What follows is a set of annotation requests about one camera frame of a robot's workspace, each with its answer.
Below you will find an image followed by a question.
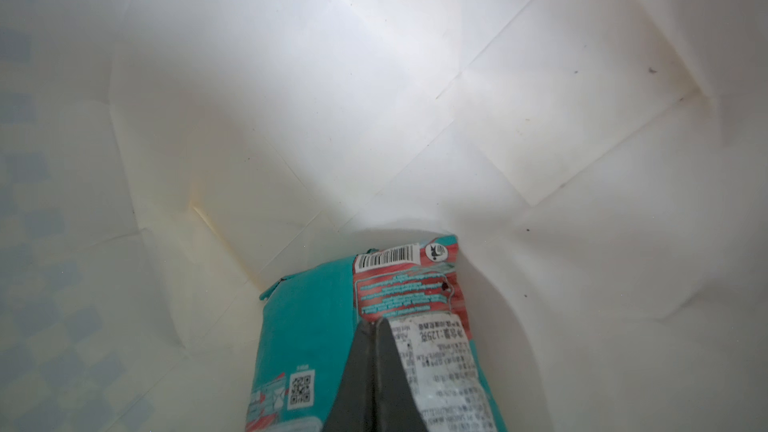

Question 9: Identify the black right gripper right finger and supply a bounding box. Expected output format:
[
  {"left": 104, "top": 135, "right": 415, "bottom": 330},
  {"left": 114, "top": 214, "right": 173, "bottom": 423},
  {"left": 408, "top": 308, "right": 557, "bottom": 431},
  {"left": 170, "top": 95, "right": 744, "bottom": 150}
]
[{"left": 374, "top": 318, "right": 428, "bottom": 432}]

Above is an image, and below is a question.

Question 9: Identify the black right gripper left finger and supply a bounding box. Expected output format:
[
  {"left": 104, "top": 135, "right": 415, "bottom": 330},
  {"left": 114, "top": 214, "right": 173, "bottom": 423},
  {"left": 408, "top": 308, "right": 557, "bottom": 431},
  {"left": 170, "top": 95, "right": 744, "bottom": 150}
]
[{"left": 322, "top": 321, "right": 375, "bottom": 432}]

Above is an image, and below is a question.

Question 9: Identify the teal item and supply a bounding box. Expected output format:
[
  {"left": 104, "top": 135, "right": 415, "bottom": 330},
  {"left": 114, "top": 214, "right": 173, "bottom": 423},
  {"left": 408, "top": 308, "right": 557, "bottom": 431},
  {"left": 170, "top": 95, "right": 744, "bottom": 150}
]
[{"left": 245, "top": 235, "right": 506, "bottom": 431}]

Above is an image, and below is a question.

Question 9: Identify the blue checkered paper bag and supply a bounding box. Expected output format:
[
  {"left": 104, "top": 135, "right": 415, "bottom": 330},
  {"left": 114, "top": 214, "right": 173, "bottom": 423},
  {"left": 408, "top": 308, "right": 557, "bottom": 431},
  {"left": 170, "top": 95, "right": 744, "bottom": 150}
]
[{"left": 1, "top": 0, "right": 767, "bottom": 431}]

